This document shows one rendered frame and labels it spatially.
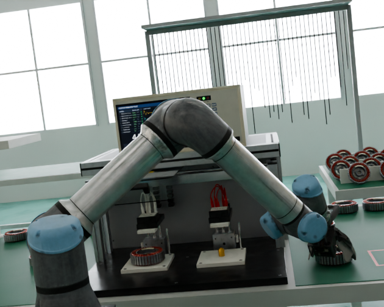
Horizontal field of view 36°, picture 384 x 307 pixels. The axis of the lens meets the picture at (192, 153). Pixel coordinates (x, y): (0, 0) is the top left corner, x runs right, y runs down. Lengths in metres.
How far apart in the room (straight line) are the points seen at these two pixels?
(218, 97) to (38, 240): 0.92
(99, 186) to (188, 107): 0.29
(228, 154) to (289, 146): 6.93
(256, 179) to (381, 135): 7.06
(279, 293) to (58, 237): 0.68
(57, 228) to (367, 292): 0.86
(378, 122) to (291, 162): 1.28
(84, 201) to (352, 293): 0.77
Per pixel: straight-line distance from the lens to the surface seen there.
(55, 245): 1.30
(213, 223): 1.97
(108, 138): 8.59
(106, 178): 1.46
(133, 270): 1.93
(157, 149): 1.47
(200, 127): 1.37
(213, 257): 1.95
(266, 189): 1.44
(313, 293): 1.71
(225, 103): 2.00
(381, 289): 1.73
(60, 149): 8.81
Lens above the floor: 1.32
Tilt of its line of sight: 6 degrees down
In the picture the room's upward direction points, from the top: 7 degrees counter-clockwise
